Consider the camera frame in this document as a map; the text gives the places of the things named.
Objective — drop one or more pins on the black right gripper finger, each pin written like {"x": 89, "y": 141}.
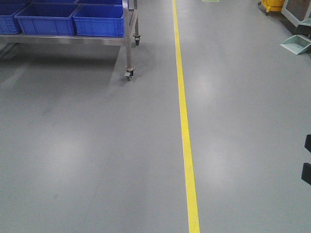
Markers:
{"x": 308, "y": 143}
{"x": 306, "y": 173}

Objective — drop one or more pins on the green dustpan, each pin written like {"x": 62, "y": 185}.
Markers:
{"x": 297, "y": 44}

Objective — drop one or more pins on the yellow mop bucket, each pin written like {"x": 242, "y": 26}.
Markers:
{"x": 271, "y": 5}

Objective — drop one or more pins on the steel wheeled cart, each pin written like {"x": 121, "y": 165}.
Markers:
{"x": 130, "y": 13}

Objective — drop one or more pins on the blue crate on cart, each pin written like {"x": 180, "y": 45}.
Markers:
{"x": 100, "y": 20}
{"x": 8, "y": 23}
{"x": 47, "y": 19}

